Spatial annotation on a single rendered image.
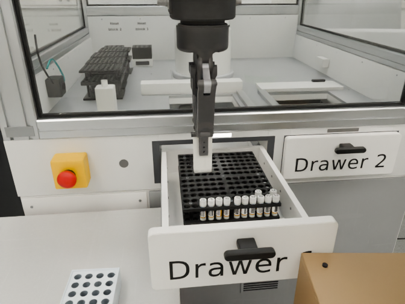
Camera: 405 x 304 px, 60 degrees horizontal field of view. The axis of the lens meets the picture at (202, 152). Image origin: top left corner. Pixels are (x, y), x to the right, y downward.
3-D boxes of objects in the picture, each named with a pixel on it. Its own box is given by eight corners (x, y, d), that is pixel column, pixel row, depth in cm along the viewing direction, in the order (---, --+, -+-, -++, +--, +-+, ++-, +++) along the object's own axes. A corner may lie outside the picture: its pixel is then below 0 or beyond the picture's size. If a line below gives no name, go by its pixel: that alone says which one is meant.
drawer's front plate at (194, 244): (328, 275, 58) (339, 221, 53) (152, 291, 55) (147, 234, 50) (323, 268, 60) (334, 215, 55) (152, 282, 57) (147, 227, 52)
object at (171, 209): (315, 262, 59) (320, 233, 56) (161, 274, 56) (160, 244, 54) (257, 157, 95) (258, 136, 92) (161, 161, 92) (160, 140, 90)
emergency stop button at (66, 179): (76, 189, 76) (73, 173, 74) (57, 190, 75) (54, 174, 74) (79, 182, 78) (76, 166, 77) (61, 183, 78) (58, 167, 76)
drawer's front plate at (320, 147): (392, 173, 90) (402, 133, 85) (282, 179, 87) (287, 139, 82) (388, 170, 91) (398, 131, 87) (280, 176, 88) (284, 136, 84)
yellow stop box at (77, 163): (87, 189, 79) (82, 161, 75) (54, 191, 78) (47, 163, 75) (91, 178, 83) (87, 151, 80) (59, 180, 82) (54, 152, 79)
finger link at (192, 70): (216, 63, 52) (217, 65, 50) (214, 134, 56) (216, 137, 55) (189, 64, 51) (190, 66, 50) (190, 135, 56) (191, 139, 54)
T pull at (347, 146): (366, 153, 82) (367, 148, 81) (335, 154, 81) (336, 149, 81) (358, 146, 85) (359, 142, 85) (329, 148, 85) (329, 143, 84)
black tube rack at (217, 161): (278, 232, 65) (281, 203, 63) (184, 239, 64) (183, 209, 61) (250, 174, 85) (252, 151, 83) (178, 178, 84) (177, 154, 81)
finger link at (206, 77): (211, 50, 50) (217, 55, 45) (211, 86, 52) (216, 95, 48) (194, 50, 50) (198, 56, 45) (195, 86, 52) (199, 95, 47)
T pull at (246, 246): (275, 259, 50) (276, 251, 50) (224, 262, 50) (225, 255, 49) (269, 242, 53) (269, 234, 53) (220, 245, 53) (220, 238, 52)
